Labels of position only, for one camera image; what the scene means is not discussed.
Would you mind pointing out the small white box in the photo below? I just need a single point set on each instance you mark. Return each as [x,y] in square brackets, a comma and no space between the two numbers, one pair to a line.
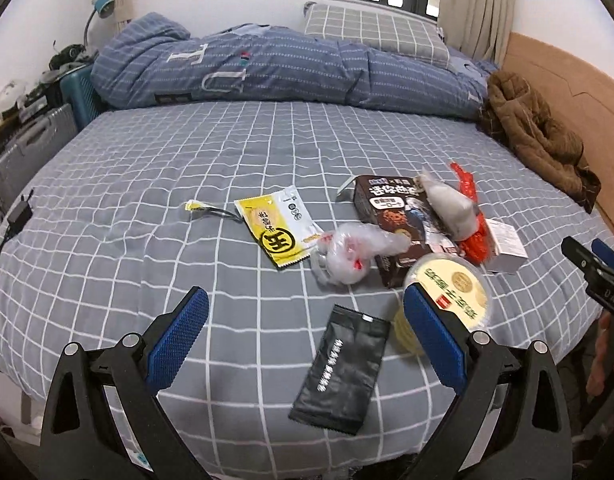
[504,245]

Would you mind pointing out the blue checked quilt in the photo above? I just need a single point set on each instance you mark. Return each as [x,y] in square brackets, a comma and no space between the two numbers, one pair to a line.
[287,70]

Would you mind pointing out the grey checked bed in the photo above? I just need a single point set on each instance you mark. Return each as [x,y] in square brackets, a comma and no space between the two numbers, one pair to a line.
[187,160]

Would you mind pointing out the black foil packet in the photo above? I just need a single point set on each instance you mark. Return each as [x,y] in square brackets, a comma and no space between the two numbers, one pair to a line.
[342,370]

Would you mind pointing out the clear plastic bag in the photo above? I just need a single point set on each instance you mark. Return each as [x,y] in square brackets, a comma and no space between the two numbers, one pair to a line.
[347,255]

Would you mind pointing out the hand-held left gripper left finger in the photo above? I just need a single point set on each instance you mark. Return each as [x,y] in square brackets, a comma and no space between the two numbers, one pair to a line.
[179,340]

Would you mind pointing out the teal suitcase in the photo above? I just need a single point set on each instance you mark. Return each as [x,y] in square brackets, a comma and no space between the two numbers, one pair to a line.
[82,95]

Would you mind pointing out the person's right hand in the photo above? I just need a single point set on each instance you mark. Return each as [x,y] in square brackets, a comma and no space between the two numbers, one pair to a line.
[602,355]

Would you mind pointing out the yellow snack packet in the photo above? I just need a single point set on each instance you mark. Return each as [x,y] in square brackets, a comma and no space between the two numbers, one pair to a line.
[277,230]

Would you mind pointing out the blue desk lamp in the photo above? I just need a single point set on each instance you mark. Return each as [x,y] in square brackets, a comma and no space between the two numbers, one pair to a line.
[103,6]

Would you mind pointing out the round container with yellow lid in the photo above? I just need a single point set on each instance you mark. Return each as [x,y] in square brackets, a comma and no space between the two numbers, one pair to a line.
[457,285]

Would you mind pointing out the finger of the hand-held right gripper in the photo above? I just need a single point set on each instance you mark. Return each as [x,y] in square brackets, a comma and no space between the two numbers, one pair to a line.
[607,255]
[577,257]

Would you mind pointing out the wide beige curtain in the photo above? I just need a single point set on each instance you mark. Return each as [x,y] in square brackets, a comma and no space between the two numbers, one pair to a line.
[477,5]

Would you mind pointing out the wooden headboard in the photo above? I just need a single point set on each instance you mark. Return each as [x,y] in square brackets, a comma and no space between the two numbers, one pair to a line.
[577,90]

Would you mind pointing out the grey checked pillow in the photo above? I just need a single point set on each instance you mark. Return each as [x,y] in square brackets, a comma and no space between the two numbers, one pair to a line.
[377,30]

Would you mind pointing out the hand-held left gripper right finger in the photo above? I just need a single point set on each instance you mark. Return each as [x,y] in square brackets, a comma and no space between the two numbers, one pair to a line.
[432,330]

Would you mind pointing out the grey suitcase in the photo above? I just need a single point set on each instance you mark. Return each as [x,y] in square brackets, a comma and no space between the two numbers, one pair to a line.
[32,145]

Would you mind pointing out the brown jacket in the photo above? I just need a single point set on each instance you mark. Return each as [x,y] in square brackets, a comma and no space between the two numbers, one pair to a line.
[527,125]

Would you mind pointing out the white rounded object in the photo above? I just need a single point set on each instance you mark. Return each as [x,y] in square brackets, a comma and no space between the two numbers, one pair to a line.
[7,95]

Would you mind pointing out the brown chocolate milk carton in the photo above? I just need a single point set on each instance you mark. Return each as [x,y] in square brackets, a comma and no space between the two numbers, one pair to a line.
[387,205]

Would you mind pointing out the small yellow wrapper with straw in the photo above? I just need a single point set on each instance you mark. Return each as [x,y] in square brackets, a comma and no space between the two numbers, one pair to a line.
[194,206]

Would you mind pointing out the red plastic bag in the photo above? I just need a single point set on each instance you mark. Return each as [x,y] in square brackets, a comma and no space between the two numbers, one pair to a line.
[474,247]

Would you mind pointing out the black tangled clutter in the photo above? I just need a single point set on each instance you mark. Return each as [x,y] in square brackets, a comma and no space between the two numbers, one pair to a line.
[69,55]

